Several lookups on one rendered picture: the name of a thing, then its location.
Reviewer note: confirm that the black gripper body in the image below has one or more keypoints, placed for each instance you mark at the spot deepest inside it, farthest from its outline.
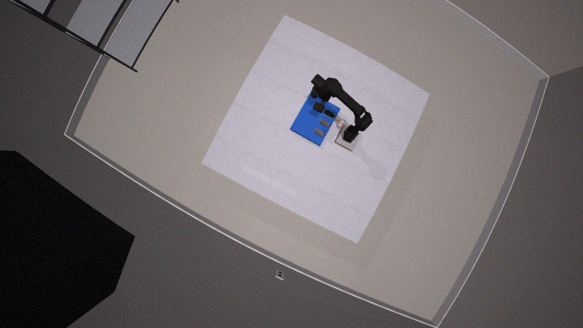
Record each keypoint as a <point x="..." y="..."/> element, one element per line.
<point x="319" y="106"/>

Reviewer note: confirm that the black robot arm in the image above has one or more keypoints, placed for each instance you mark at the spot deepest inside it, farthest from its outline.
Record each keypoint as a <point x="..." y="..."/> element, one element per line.
<point x="332" y="87"/>

